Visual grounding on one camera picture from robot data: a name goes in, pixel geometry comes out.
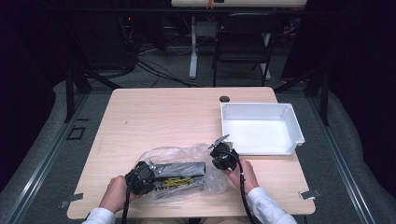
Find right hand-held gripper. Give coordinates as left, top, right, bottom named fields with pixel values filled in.
left=207, top=133, right=241, bottom=172

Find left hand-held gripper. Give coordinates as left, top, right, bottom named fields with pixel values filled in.
left=124, top=160, right=163, bottom=196

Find dark roll with yellow label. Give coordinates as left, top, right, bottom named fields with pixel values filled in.
left=152, top=161, right=207, bottom=192

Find clear plastic bag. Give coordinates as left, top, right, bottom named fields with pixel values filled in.
left=132, top=143, right=228, bottom=206

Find person's left hand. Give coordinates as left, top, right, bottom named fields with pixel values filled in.
left=98, top=175, right=138, bottom=214

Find person's right hand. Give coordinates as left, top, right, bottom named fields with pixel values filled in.
left=223, top=159, right=260, bottom=195

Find white plastic bin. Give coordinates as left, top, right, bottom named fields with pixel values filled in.
left=219, top=102, right=305, bottom=156

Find grey tape piece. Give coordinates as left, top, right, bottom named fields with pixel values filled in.
left=299, top=189, right=321, bottom=201
left=59, top=192, right=84, bottom=208

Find white desk leg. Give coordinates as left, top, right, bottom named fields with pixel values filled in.
left=262, top=32, right=273, bottom=81
left=189, top=15, right=199, bottom=79

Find black metal stand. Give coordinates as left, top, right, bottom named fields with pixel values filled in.
left=274, top=66, right=331, bottom=127
left=64, top=66, right=122, bottom=124

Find black chair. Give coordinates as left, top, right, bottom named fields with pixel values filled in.
left=212, top=12, right=283, bottom=88

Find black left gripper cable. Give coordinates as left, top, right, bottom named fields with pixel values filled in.
left=120, top=183, right=132, bottom=224

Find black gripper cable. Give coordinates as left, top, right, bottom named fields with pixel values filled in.
left=232, top=151, right=256, bottom=224
left=120, top=183, right=132, bottom=224

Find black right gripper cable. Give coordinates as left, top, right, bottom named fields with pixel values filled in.
left=232, top=151, right=256, bottom=224

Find metal floor rail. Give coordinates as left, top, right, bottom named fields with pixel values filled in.
left=0, top=92, right=92, bottom=224
left=306, top=92, right=379, bottom=224

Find black floor cables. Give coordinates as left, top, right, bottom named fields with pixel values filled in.
left=118, top=15, right=206, bottom=89

